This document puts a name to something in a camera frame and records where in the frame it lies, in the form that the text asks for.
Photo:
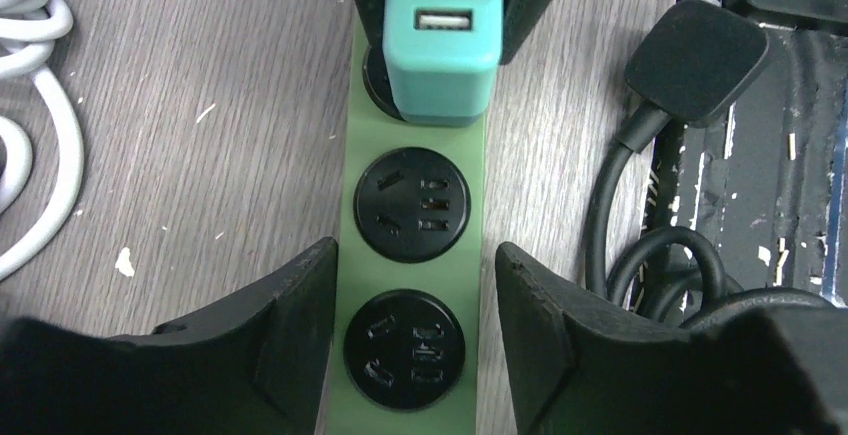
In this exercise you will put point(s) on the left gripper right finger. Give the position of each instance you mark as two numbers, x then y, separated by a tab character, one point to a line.
578	364

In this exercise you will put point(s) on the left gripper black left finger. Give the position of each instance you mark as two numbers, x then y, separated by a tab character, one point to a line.
252	362

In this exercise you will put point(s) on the teal plug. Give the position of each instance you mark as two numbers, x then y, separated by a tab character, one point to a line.
442	58

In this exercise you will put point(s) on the green power strip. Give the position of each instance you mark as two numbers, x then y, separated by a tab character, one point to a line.
404	357

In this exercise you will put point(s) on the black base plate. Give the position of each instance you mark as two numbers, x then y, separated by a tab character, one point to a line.
766	183

